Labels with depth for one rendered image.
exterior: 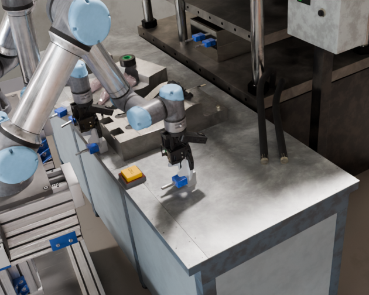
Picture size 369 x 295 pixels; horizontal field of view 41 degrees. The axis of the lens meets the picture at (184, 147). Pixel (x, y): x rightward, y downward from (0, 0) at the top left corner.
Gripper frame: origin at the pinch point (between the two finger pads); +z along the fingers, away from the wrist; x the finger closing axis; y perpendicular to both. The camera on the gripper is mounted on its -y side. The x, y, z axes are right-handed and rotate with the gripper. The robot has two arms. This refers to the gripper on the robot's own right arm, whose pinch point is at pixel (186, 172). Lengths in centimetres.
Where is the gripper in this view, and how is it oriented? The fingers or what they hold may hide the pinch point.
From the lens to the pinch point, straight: 179.1
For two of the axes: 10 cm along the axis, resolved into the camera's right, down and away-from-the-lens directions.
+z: 1.0, 8.2, 5.6
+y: -8.5, 3.7, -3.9
